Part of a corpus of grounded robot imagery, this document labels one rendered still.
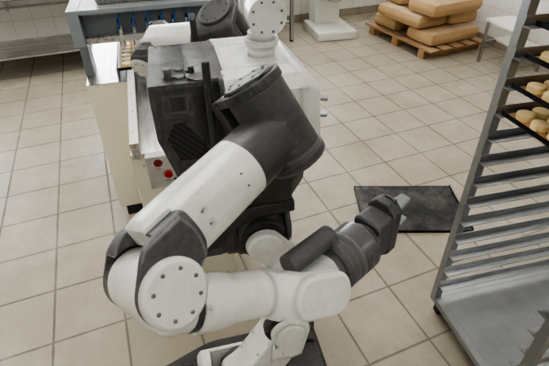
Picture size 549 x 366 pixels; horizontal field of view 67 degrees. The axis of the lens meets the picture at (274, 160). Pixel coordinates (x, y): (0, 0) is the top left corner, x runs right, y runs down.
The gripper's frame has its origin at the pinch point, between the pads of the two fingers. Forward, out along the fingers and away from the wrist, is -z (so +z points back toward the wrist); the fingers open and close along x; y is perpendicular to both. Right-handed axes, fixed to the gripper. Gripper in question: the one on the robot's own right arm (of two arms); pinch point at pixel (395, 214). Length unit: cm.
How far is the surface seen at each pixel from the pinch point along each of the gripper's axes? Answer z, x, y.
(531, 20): -73, 19, 8
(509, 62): -72, 7, 10
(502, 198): -83, -45, 1
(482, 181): -75, -36, 7
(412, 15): -365, -74, 203
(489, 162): -74, -27, 7
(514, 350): -71, -98, -24
